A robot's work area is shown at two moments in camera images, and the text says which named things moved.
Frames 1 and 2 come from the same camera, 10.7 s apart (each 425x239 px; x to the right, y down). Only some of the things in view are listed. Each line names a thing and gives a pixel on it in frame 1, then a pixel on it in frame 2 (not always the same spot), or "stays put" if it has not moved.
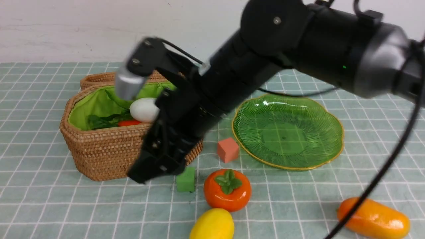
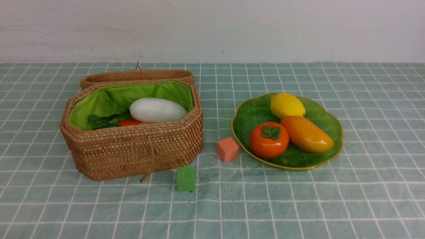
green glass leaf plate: [292, 132] stays put
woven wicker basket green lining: [100, 155] stays put
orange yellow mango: [374, 218] → [304, 135]
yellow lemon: [213, 223] → [283, 105]
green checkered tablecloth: [43, 196] stays put
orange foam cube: [227, 150] stays put
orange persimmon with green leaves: [229, 189] → [269, 140]
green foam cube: [186, 182] stays put
